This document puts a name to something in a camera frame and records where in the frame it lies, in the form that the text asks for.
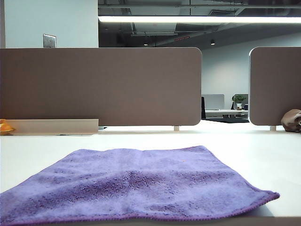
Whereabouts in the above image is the purple microfiber cloth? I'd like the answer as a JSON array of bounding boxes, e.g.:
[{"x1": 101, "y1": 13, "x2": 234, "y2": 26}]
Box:
[{"x1": 0, "y1": 145, "x2": 280, "y2": 224}]

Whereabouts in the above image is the wide brown desk divider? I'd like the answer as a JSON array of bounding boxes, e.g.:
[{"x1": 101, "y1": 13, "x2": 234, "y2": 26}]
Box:
[{"x1": 0, "y1": 47, "x2": 203, "y2": 127}]

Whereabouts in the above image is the long ceiling light strip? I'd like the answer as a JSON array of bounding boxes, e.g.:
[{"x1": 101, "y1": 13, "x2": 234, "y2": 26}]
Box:
[{"x1": 98, "y1": 15, "x2": 301, "y2": 24}]

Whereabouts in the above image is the narrow brown desk divider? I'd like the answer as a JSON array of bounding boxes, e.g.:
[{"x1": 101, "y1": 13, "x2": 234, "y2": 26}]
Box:
[{"x1": 248, "y1": 46, "x2": 301, "y2": 126}]

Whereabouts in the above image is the grey ceiling air duct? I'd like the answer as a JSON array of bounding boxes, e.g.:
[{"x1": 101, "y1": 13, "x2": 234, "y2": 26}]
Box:
[{"x1": 130, "y1": 22, "x2": 179, "y2": 36}]

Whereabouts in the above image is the small potted green plant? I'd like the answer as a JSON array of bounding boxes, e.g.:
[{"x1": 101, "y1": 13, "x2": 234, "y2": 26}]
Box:
[{"x1": 232, "y1": 94, "x2": 246, "y2": 111}]

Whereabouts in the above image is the long beige box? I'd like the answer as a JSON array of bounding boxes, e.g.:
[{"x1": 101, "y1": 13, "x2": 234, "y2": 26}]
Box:
[{"x1": 7, "y1": 118, "x2": 99, "y2": 136}]

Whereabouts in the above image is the metal wall switch plate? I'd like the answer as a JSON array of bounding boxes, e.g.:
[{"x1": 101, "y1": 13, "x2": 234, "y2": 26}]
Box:
[{"x1": 42, "y1": 33, "x2": 57, "y2": 48}]

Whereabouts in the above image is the orange object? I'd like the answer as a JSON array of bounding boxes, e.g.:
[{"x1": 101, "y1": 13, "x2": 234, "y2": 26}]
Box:
[{"x1": 0, "y1": 119, "x2": 16, "y2": 135}]

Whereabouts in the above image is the grey background desk screen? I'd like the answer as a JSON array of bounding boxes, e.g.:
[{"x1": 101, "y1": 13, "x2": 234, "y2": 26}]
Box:
[
  {"x1": 201, "y1": 94, "x2": 225, "y2": 110},
  {"x1": 233, "y1": 94, "x2": 249, "y2": 111}
]

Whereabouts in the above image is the crumpled brown bag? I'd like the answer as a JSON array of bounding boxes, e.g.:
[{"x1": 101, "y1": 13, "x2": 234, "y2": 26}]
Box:
[{"x1": 281, "y1": 109, "x2": 301, "y2": 132}]

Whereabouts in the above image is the white background desk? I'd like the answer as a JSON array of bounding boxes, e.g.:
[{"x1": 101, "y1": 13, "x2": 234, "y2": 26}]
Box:
[{"x1": 205, "y1": 109, "x2": 249, "y2": 119}]

